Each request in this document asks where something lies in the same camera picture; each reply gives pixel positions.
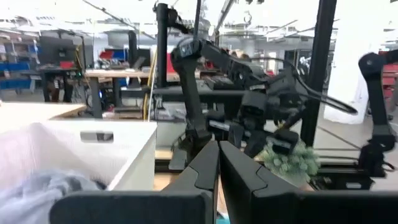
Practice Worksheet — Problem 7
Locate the grey t-shirt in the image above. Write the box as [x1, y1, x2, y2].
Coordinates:
[0, 169, 107, 224]

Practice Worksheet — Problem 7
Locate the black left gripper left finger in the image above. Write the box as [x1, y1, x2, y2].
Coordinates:
[49, 140, 220, 224]

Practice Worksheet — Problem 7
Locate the white woven plastic basket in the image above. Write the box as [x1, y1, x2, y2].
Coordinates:
[0, 119, 158, 192]

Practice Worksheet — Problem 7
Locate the wooden background workbench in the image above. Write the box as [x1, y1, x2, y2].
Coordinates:
[84, 68, 158, 119]

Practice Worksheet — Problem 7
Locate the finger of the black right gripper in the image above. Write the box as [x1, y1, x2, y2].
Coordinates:
[228, 123, 246, 150]
[243, 133, 266, 158]

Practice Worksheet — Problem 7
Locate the small green artificial plant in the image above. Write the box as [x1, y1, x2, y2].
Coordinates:
[257, 140, 322, 188]

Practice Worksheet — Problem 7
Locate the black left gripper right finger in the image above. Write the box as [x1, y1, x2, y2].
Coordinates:
[219, 140, 398, 224]

